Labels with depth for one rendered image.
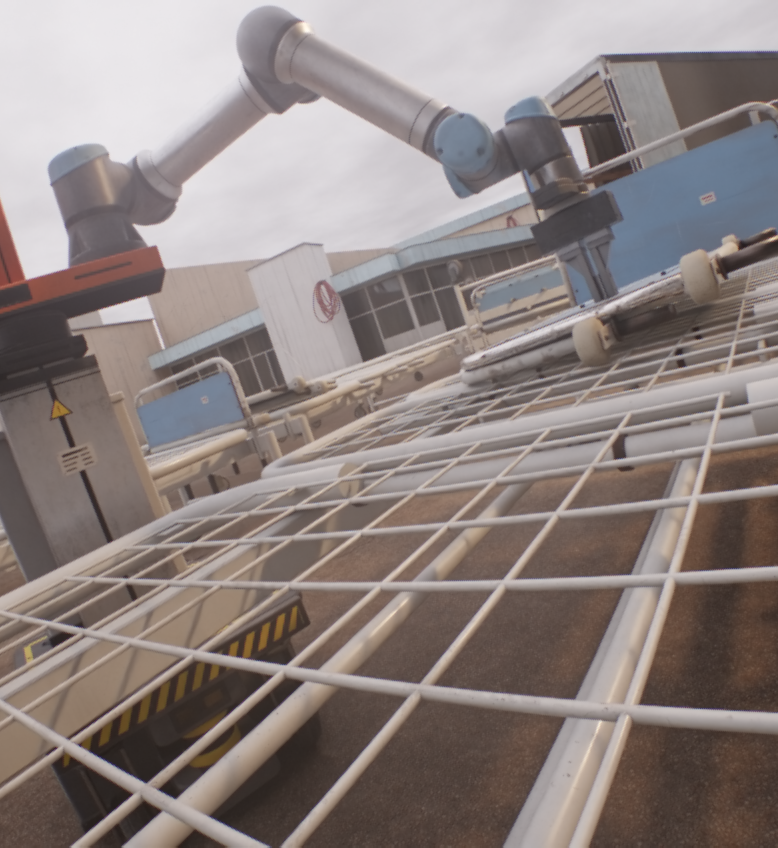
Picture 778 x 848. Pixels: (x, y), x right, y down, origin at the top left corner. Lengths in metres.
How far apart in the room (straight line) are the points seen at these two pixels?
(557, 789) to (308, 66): 0.89
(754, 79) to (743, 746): 13.51
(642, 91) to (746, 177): 8.94
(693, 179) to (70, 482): 1.74
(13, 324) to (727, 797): 1.19
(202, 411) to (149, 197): 1.27
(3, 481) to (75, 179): 0.56
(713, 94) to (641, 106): 2.27
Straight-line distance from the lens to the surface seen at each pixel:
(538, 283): 3.89
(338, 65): 0.92
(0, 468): 1.20
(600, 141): 13.88
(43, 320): 1.07
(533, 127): 0.96
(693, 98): 11.98
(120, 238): 1.09
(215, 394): 2.25
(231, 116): 1.15
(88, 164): 1.16
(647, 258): 1.92
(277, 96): 1.11
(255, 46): 0.99
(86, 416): 1.03
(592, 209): 0.93
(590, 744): 0.34
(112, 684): 0.58
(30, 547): 1.21
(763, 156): 1.89
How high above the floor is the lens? 0.61
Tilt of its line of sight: 5 degrees down
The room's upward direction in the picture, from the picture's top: 19 degrees counter-clockwise
